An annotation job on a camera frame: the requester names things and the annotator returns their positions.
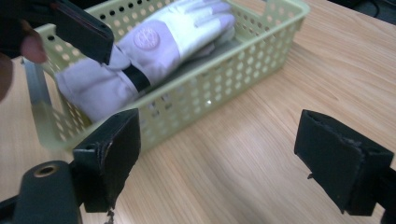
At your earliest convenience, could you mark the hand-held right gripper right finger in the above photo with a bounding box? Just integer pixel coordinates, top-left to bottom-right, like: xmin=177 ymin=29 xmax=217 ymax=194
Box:
xmin=293 ymin=109 xmax=394 ymax=217

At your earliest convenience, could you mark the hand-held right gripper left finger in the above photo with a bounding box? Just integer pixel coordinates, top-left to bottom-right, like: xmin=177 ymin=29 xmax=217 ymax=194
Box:
xmin=73 ymin=107 xmax=142 ymax=214

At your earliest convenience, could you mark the pale green perforated plastic basket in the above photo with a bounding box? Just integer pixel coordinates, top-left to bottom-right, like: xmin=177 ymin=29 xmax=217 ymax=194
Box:
xmin=21 ymin=0 xmax=311 ymax=153

